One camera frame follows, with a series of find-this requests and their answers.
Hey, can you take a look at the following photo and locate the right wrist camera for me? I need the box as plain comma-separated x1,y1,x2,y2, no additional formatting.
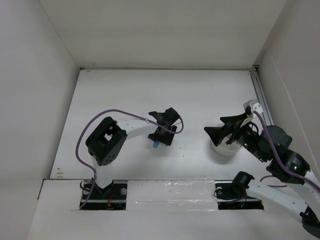
243,99,263,118

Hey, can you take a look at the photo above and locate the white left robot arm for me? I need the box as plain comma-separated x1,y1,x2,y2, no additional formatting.
85,107,183,199

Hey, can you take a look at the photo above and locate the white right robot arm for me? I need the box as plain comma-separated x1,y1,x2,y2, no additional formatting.
204,111,320,238

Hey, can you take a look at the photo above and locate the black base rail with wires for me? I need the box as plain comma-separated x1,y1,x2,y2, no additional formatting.
79,179,264,212

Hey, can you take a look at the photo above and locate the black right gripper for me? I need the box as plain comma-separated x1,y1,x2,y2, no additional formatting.
203,111,268,162

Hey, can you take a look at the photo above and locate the white foam front board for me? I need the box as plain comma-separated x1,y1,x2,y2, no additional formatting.
126,179,218,212

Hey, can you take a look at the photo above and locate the blue correction tape dispenser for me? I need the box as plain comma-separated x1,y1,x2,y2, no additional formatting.
152,141,160,149

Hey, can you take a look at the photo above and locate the white round divided container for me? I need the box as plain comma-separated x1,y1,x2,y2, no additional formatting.
210,133,242,157

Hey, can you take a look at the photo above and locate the aluminium rail at table edge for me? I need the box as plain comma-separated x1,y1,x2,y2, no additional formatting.
249,65,274,125

